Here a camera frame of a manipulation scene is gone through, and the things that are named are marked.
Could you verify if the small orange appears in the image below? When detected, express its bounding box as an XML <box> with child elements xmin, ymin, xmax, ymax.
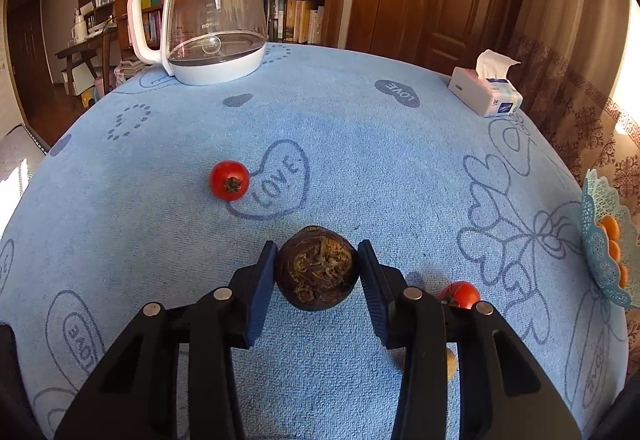
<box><xmin>618</xmin><ymin>262</ymin><xmax>629</xmax><ymax>288</ymax></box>

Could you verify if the large orange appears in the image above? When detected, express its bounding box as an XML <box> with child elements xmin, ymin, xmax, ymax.
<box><xmin>598</xmin><ymin>215</ymin><xmax>620</xmax><ymax>241</ymax></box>

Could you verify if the dark passion fruit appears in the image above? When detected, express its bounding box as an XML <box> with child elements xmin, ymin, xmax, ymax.
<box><xmin>274</xmin><ymin>225</ymin><xmax>361</xmax><ymax>311</ymax></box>

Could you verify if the tan longan fruit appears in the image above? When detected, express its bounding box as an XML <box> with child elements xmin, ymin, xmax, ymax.
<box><xmin>446</xmin><ymin>348</ymin><xmax>458</xmax><ymax>380</ymax></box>

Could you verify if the red cherry tomato near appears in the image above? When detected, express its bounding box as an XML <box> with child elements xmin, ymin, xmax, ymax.
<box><xmin>439</xmin><ymin>281</ymin><xmax>480</xmax><ymax>309</ymax></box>

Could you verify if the red cherry tomato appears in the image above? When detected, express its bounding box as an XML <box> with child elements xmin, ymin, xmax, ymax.
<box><xmin>439</xmin><ymin>281</ymin><xmax>480</xmax><ymax>309</ymax></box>
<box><xmin>209</xmin><ymin>160</ymin><xmax>250</xmax><ymax>201</ymax></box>

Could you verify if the blue love-print tablecloth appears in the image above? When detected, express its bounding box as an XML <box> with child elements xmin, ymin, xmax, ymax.
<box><xmin>1</xmin><ymin>44</ymin><xmax>627</xmax><ymax>436</ymax></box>

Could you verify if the light blue lattice basket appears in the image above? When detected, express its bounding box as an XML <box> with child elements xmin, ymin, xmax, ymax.
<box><xmin>580</xmin><ymin>169</ymin><xmax>639</xmax><ymax>309</ymax></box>

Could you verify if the red cherry tomato far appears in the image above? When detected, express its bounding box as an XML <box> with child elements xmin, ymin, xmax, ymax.
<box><xmin>209</xmin><ymin>160</ymin><xmax>250</xmax><ymax>201</ymax></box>

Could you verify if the grey sofa cushion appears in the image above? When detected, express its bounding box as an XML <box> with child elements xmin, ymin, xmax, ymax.
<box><xmin>1</xmin><ymin>125</ymin><xmax>49</xmax><ymax>193</ymax></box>

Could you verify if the tissue pack white blue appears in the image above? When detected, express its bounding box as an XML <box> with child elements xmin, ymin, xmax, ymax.
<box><xmin>448</xmin><ymin>50</ymin><xmax>523</xmax><ymax>118</ymax></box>

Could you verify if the wooden side desk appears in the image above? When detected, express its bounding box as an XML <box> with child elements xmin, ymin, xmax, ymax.
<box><xmin>55</xmin><ymin>27</ymin><xmax>117</xmax><ymax>96</ymax></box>

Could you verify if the patterned beige curtain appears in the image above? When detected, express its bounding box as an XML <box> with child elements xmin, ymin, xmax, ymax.
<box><xmin>508</xmin><ymin>0</ymin><xmax>639</xmax><ymax>220</ymax></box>

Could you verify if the glass kettle white handle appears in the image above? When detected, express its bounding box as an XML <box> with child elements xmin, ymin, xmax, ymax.
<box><xmin>127</xmin><ymin>0</ymin><xmax>267</xmax><ymax>86</ymax></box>

